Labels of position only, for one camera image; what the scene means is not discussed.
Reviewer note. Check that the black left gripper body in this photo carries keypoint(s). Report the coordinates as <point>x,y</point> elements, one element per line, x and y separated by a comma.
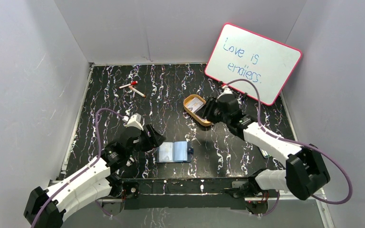
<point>149,137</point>

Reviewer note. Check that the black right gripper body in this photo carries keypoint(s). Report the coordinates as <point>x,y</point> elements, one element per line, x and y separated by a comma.
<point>212,112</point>

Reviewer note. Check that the silver credit card stack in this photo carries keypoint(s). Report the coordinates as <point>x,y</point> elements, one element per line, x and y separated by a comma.
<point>195,104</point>

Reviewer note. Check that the blue leather card holder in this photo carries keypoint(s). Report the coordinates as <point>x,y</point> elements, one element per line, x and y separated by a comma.
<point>183,152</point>

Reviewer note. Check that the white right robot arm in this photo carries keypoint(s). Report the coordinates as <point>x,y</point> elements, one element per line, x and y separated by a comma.
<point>304,170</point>

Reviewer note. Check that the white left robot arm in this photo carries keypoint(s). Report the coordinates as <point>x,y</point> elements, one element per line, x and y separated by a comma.
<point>50,207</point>

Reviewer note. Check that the yellow oval tray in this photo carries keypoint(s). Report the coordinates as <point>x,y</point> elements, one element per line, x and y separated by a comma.
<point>201,121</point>

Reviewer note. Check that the orange capped marker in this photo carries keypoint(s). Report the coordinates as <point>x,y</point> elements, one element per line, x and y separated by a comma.
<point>136,91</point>

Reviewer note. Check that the red capped marker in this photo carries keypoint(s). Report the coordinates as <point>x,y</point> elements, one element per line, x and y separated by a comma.
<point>127,85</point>

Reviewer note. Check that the coloured marker pen set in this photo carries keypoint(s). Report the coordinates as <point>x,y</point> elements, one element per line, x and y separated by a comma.
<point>265,154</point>

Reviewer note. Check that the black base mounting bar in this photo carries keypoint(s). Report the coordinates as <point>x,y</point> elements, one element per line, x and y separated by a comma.
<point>234,193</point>

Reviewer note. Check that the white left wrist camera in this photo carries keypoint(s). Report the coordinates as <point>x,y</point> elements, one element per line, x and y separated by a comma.
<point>133,121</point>

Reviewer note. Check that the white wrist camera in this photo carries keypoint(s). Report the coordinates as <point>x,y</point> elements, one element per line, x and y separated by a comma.
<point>133,121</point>
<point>226,90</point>

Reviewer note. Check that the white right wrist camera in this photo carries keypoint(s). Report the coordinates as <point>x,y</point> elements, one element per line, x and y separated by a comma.
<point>226,90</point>

